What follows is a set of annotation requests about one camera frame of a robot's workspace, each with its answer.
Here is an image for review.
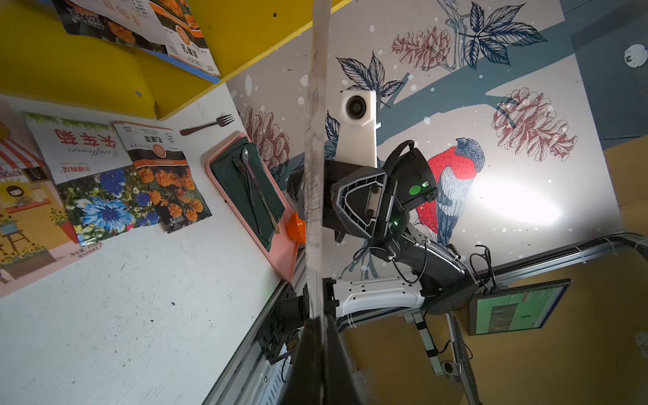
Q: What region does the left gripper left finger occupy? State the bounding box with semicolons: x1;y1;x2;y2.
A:
278;318;324;405

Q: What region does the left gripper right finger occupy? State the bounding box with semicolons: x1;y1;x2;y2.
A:
322;315;361;405

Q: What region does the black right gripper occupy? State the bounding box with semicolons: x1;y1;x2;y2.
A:
322;160;405;241

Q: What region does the orange flower seed bag top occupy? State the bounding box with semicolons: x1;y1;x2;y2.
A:
112;121;211;233

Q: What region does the orange flower seed bag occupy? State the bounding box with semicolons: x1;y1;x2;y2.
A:
112;121;211;233
52;0;220;84

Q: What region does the blue flower seed bag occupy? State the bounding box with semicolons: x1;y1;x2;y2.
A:
22;112;160;246

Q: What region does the market stall seed bag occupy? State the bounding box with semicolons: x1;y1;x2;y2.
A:
1;118;102;297

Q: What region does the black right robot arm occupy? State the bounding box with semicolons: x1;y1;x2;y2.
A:
322;141;478;319

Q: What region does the orange flower seed bag lower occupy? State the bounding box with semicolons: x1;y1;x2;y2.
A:
52;0;220;84

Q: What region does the yellow two-tier shelf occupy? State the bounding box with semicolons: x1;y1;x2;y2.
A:
1;1;313;119

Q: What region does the dark green cloth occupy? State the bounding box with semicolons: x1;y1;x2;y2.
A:
209;137;285;251

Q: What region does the pink tray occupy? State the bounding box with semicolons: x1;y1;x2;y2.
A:
204;132;298;281

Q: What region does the black spoon on cloth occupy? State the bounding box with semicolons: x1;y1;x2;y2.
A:
232;157;261;235

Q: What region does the black plastic fork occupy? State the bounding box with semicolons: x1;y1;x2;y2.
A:
180;114;235;137

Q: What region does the green screen monitor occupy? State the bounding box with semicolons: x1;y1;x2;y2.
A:
468;278;572;336

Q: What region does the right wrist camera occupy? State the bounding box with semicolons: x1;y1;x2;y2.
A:
335;89;377;168

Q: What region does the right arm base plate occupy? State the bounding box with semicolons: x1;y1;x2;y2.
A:
255;277;339;366

